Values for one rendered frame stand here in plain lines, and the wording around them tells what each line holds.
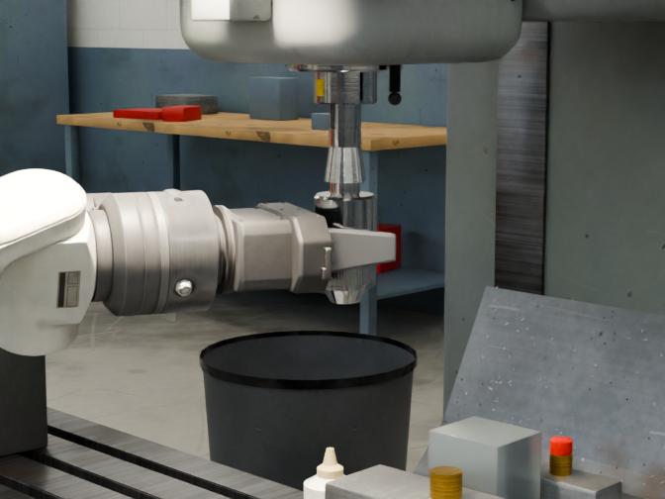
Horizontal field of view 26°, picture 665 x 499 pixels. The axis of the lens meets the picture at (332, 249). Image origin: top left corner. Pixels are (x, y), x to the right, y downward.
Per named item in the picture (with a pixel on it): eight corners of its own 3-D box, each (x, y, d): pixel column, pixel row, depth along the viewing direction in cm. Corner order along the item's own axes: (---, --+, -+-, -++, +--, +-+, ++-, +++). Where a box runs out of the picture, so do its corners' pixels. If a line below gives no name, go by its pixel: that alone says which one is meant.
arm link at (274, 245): (333, 194, 101) (166, 200, 97) (332, 328, 103) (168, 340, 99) (278, 175, 113) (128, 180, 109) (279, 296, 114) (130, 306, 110)
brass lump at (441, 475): (448, 504, 96) (448, 477, 95) (423, 496, 97) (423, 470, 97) (468, 496, 97) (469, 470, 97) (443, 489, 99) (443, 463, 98)
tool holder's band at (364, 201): (339, 213, 105) (339, 199, 105) (301, 206, 109) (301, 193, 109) (389, 208, 108) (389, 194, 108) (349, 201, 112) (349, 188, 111)
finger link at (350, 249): (392, 267, 108) (314, 271, 106) (393, 225, 107) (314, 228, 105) (400, 270, 106) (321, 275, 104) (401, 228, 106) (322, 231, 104)
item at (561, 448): (563, 478, 101) (564, 444, 101) (544, 473, 102) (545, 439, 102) (576, 472, 102) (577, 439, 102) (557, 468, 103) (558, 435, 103)
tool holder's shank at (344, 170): (341, 197, 106) (341, 44, 104) (315, 193, 108) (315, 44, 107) (374, 194, 108) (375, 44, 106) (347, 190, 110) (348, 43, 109)
